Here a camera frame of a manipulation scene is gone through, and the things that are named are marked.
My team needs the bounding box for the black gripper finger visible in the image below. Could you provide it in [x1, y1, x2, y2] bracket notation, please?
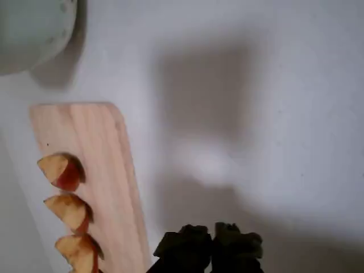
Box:
[212, 221, 264, 273]
[146, 224, 213, 273]

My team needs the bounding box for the apple slice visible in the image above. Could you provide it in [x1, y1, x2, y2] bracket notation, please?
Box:
[36, 152, 86, 192]
[43, 193, 94, 235]
[54, 233, 105, 273]

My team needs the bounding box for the wooden cutting board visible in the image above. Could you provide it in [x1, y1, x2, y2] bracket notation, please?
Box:
[29, 102, 153, 273]

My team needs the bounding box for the white ceramic bowl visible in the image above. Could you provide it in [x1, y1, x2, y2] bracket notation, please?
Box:
[0, 0, 79, 73]

